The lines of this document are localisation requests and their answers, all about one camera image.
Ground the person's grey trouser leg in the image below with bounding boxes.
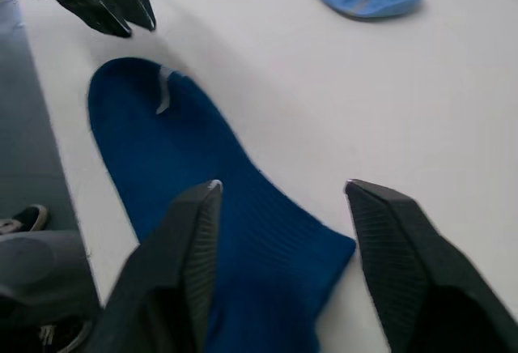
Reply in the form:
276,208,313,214
0,230,103,332

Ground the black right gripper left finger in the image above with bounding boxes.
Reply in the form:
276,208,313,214
86,179,224,353

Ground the dark blue sock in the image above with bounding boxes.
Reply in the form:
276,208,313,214
87,57,358,353

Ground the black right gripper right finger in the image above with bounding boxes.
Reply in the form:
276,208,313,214
344,179,518,353

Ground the black sneaker with white stripes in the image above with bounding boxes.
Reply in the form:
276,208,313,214
35,317,95,353

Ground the black sneaker with white sole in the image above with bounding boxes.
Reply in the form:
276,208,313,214
0,204,50,236

